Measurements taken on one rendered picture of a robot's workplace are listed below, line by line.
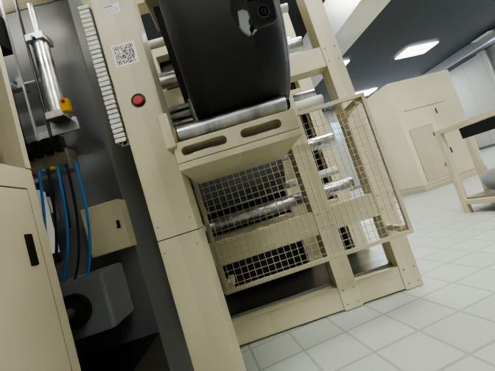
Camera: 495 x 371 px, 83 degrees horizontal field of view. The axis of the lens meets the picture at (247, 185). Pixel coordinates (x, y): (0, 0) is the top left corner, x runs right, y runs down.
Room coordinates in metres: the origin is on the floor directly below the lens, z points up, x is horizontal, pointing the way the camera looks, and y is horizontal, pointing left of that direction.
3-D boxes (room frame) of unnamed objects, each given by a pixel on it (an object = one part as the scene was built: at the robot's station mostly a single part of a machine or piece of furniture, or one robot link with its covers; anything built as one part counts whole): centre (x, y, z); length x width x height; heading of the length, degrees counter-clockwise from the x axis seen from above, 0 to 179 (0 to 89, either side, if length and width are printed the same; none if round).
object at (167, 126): (0.93, 0.17, 0.90); 0.40 x 0.03 x 0.10; 3
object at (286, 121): (0.80, -0.01, 0.83); 0.36 x 0.09 x 0.06; 93
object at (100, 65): (0.87, 0.33, 1.19); 0.05 x 0.04 x 0.48; 3
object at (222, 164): (0.94, 0.00, 0.80); 0.37 x 0.36 x 0.02; 3
